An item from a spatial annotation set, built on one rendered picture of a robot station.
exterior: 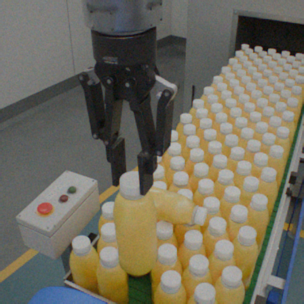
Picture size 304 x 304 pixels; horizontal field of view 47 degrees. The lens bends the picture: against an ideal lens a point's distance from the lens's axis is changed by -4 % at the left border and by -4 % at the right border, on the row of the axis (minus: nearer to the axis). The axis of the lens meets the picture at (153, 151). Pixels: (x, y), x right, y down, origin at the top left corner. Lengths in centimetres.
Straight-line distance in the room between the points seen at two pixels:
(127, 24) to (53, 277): 187
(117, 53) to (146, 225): 27
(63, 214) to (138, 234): 33
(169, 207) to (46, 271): 148
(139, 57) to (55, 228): 53
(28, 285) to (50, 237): 132
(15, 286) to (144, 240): 164
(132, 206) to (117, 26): 27
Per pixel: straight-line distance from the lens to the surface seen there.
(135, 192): 53
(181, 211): 79
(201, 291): 72
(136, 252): 60
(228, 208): 93
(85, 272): 83
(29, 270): 222
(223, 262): 81
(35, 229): 86
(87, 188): 92
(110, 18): 39
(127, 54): 40
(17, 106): 368
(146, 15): 39
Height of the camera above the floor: 169
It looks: 35 degrees down
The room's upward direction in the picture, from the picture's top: straight up
